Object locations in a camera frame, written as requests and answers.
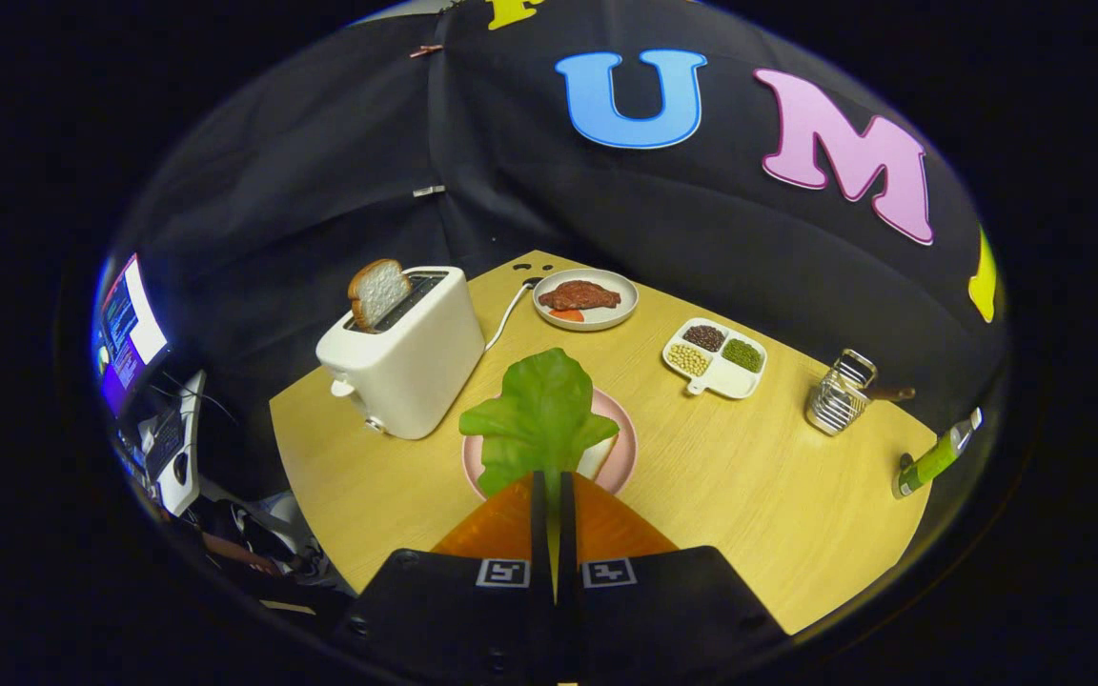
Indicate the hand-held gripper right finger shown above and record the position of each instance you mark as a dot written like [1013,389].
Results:
[568,534]

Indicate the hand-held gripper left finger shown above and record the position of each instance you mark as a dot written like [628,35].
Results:
[539,534]

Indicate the green lettuce leaf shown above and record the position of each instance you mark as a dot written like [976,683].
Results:
[539,410]

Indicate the toasted bread slice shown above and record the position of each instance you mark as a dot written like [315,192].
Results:
[379,291]

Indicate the plain white bread slice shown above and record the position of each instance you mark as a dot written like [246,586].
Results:
[597,459]

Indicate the pink round plate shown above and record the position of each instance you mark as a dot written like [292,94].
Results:
[625,448]

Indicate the white toaster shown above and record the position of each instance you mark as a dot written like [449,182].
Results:
[416,372]

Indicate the white oval plate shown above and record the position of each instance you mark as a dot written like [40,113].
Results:
[606,319]

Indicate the red tomato slice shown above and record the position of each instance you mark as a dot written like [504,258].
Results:
[567,314]

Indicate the white divided dish with beans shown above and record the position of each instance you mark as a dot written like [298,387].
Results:
[730,381]

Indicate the brown meat piece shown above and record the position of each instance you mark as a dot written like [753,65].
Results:
[579,294]

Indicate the black backdrop cloth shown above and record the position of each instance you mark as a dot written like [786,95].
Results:
[701,210]

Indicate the white clip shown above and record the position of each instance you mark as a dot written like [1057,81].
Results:
[429,191]

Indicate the white computer keyboard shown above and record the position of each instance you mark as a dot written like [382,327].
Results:
[189,448]

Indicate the green plastic bottle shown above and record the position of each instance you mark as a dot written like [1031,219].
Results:
[930,462]

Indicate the computer monitor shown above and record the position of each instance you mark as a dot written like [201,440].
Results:
[130,333]

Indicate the wooden clothes clip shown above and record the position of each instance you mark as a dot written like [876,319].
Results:
[425,50]

